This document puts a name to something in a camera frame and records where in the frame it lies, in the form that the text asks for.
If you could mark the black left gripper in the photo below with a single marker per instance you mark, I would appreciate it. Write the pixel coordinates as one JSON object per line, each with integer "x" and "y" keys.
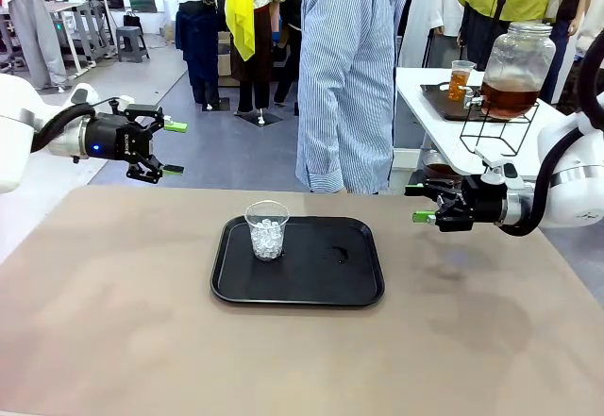
{"x": 113, "y": 138}

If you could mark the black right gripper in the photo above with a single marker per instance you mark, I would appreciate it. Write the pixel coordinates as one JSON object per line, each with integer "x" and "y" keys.
{"x": 483, "y": 201}

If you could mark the tall clear iced cup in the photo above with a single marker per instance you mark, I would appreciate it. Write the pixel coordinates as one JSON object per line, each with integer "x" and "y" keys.
{"x": 462, "y": 86}

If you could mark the short clear iced cup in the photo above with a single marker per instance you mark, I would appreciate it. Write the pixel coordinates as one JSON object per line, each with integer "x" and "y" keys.
{"x": 266, "y": 246}

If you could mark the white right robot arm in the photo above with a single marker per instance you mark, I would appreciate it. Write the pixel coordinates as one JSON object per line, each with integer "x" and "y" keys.
{"x": 580, "y": 189}

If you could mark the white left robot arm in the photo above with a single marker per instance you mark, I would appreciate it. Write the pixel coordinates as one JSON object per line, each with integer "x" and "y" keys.
{"x": 9, "y": 152}

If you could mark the person's right forearm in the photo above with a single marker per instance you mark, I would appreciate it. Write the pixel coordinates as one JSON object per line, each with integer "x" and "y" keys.
{"x": 321, "y": 142}

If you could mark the bowl with brown liquid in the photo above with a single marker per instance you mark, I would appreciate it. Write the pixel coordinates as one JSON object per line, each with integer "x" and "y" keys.
{"x": 441, "y": 171}

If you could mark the grey plastic stool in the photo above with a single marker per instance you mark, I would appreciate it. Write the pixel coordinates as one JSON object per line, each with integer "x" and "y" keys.
{"x": 132, "y": 43}

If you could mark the mannequin white shirt navy trousers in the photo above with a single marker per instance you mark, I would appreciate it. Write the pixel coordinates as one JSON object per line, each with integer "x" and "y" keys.
{"x": 198, "y": 38}

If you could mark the black bag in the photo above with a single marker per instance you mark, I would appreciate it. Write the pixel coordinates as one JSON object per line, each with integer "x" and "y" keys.
{"x": 133, "y": 21}

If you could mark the glass tea dispenser jar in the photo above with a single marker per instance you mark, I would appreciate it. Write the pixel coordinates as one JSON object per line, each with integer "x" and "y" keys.
{"x": 519, "y": 67}

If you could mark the person in striped shirt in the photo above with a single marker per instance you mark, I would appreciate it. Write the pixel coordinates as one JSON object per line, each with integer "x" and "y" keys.
{"x": 349, "y": 81}

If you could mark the white standing desk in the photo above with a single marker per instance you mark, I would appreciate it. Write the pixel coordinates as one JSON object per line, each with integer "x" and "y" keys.
{"x": 71, "y": 5}

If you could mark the mannequin in black trousers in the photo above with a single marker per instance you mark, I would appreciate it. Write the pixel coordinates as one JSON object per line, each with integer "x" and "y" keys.
{"x": 289, "y": 67}

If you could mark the mannequin with yellow cape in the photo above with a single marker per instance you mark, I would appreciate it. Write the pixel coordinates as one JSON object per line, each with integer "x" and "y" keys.
{"x": 238, "y": 10}

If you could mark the black plastic serving tray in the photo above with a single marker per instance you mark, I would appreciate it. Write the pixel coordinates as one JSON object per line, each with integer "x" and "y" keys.
{"x": 302, "y": 284}

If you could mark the mannequin in white coat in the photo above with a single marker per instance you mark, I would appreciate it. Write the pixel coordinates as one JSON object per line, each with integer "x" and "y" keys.
{"x": 439, "y": 1}

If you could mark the mannequin in beige top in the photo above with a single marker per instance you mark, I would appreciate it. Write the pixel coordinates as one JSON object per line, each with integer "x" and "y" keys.
{"x": 595, "y": 10}

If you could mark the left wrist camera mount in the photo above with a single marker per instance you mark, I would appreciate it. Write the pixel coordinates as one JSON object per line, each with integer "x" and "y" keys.
{"x": 126, "y": 101}

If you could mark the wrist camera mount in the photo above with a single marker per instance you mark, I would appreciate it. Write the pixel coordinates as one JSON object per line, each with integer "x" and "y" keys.
{"x": 500, "y": 171}
{"x": 126, "y": 101}

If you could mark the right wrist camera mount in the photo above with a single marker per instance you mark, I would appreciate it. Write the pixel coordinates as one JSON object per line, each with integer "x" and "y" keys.
{"x": 500, "y": 171}

